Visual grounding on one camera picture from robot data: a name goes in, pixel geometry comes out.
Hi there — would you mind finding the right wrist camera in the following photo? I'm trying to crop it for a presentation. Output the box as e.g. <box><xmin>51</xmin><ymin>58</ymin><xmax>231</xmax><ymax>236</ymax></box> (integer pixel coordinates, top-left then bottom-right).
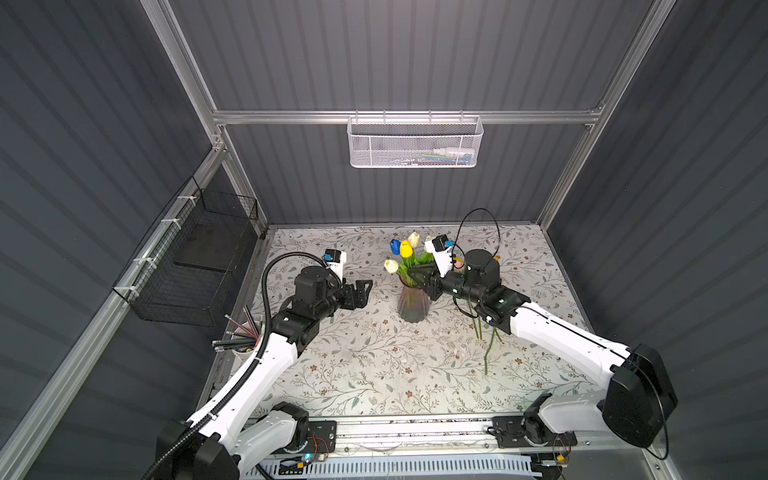
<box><xmin>430</xmin><ymin>234</ymin><xmax>454</xmax><ymax>278</ymax></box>

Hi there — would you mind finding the white wire mesh basket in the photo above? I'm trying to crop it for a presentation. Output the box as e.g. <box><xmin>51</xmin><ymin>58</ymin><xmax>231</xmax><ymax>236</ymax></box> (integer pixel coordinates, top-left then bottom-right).
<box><xmin>346</xmin><ymin>116</ymin><xmax>484</xmax><ymax>169</ymax></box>

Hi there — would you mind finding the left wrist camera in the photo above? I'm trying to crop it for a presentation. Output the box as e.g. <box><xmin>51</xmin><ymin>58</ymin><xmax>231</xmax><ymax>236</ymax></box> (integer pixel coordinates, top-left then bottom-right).
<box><xmin>323</xmin><ymin>249</ymin><xmax>347</xmax><ymax>281</ymax></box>

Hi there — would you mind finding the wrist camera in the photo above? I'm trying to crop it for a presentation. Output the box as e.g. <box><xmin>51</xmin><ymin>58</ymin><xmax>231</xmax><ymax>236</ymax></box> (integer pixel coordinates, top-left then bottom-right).
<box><xmin>430</xmin><ymin>234</ymin><xmax>454</xmax><ymax>278</ymax></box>
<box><xmin>323</xmin><ymin>249</ymin><xmax>347</xmax><ymax>281</ymax></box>

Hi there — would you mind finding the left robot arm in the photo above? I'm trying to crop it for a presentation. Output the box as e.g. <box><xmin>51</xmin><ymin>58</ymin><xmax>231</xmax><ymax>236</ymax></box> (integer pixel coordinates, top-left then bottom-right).
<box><xmin>143</xmin><ymin>249</ymin><xmax>373</xmax><ymax>479</ymax></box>

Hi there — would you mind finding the black wire basket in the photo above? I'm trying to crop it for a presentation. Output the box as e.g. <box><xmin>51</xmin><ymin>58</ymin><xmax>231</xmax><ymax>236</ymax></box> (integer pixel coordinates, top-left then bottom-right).
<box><xmin>113</xmin><ymin>183</ymin><xmax>259</xmax><ymax>327</ymax></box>

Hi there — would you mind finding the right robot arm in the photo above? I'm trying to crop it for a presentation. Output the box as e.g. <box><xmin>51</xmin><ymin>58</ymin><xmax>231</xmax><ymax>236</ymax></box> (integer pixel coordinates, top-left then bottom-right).
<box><xmin>395</xmin><ymin>234</ymin><xmax>678</xmax><ymax>452</ymax></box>

